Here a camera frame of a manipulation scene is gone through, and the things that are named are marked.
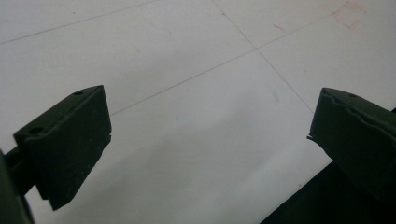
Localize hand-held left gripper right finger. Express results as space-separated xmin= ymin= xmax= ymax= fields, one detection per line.
xmin=307 ymin=87 xmax=396 ymax=202

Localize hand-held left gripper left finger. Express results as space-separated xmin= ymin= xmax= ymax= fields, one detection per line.
xmin=13 ymin=84 xmax=113 ymax=211

